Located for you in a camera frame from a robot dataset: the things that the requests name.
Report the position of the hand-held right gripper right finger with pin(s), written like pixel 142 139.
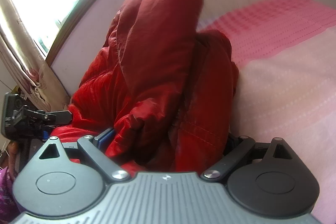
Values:
pixel 241 146

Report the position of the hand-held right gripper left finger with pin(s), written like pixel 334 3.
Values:
pixel 105 138

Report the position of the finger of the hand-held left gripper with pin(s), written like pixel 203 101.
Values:
pixel 57 117

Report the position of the red puffer jacket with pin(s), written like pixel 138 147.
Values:
pixel 157 56

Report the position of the beige curtain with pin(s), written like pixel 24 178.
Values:
pixel 29 69

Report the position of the purple patterned clothing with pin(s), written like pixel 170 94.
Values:
pixel 6 192

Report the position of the pink checked blanket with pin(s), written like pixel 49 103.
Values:
pixel 288 82

